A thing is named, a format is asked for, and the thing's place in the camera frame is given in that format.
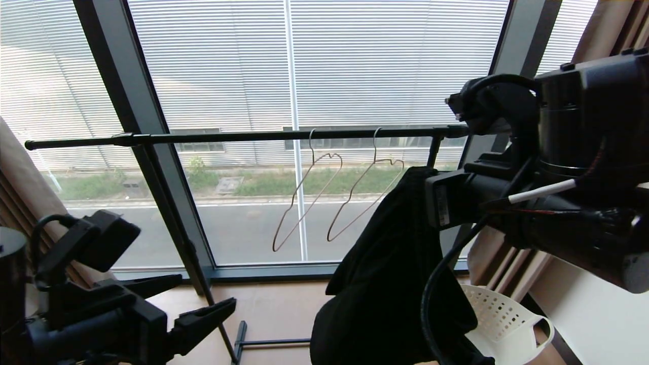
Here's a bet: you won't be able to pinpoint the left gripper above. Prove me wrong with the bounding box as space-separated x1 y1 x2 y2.
28 273 238 365

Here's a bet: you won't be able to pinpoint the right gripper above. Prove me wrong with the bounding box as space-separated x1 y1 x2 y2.
424 169 530 231

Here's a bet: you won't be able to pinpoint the black drawstring shorts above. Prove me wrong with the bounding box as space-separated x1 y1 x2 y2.
310 166 480 365

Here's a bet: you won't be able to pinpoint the pink clothes hanger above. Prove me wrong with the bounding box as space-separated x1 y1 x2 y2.
327 127 405 242
272 128 343 252

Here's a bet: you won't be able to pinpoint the white laundry basket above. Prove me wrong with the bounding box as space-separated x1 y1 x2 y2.
459 284 556 365

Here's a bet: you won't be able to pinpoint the black clothes rack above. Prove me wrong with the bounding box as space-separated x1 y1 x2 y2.
24 124 470 365

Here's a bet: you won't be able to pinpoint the beige curtain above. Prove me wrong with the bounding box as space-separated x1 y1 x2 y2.
0 117 118 315
466 0 649 305

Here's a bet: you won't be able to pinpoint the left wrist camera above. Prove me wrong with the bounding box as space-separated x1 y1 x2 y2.
32 209 142 305

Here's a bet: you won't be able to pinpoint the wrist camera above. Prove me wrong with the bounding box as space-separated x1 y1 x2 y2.
445 74 540 136
32 209 142 305

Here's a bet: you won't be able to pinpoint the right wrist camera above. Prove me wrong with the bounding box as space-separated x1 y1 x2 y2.
445 74 540 136

